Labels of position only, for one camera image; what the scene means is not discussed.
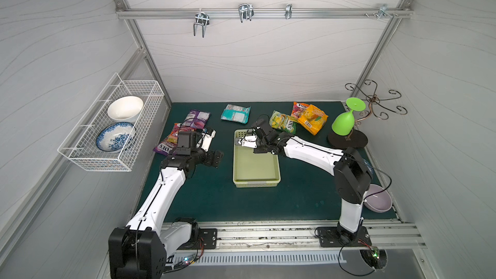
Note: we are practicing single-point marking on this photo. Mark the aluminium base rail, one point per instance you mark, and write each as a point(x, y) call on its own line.
point(299, 235)

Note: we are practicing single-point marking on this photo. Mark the green spring tea candy bag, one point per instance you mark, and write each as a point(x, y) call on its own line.
point(283, 122)

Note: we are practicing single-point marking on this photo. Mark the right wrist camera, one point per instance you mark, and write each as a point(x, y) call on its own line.
point(249, 141)

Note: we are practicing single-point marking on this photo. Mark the purple candy bag back side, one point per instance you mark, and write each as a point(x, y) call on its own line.
point(196, 119)

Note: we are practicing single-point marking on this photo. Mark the metal double hook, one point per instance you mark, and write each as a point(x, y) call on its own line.
point(202, 20)

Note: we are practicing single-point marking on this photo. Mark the pale green perforated plastic basket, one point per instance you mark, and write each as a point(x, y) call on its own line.
point(250, 169)

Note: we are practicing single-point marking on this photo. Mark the white ceramic bowl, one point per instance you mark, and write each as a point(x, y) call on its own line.
point(125, 109)

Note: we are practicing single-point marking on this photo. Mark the metal hook right end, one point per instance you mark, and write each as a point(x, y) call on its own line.
point(382, 13)

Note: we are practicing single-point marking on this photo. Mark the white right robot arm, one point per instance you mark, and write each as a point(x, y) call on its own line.
point(351, 175)

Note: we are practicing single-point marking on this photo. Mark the lemon blackcurrant Fox's candy bag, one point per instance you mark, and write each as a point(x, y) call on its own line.
point(173, 136)

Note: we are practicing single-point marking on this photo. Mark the white wire wall basket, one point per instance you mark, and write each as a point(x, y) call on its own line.
point(79, 146)

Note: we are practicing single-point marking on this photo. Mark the purple Fox's berries candy bag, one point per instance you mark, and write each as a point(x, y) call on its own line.
point(165, 148)

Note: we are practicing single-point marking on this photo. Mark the teal mint candy bag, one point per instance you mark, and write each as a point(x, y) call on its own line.
point(236, 114)

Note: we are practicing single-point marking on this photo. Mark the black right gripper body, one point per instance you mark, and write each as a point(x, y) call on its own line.
point(257, 139)

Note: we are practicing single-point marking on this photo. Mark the orange fruits candy bag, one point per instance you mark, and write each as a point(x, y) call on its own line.
point(298, 110)

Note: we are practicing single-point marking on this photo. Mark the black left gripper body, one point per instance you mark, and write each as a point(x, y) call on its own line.
point(211, 157)

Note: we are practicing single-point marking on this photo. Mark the yellow orange candy bag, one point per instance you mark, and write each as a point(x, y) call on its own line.
point(313, 119)

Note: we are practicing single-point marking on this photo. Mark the blue patterned ceramic bowl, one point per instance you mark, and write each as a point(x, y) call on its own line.
point(116, 137)

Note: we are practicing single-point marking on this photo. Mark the metal glass holder stand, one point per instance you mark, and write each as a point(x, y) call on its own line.
point(374, 107)

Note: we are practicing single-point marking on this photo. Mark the lilac bowl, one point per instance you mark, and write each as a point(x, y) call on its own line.
point(378, 200)

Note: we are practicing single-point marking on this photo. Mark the metal hook centre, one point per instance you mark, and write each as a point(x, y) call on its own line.
point(246, 12)

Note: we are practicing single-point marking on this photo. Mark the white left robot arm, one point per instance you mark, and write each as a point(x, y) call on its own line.
point(142, 249)

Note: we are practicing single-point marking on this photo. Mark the small metal hook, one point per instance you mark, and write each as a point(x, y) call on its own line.
point(288, 11)

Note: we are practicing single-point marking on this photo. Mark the aluminium top rail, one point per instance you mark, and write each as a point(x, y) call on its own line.
point(259, 13)

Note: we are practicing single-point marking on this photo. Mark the green plastic wine glass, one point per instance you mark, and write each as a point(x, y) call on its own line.
point(345, 122)

